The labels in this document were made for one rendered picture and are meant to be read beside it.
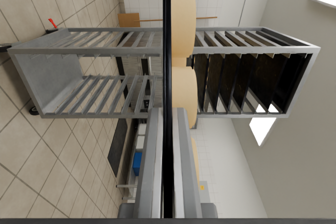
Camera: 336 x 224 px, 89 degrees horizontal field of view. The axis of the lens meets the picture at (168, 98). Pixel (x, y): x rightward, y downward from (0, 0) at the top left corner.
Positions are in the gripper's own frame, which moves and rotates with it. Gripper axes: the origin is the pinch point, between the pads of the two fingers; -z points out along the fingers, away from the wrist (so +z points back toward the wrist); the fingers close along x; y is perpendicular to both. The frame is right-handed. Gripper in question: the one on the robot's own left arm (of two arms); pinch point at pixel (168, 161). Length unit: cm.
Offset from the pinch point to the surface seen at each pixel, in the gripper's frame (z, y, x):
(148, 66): -285, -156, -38
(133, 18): -361, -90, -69
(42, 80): -91, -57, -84
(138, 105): -88, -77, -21
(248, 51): -83, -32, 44
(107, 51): -83, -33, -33
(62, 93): -102, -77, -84
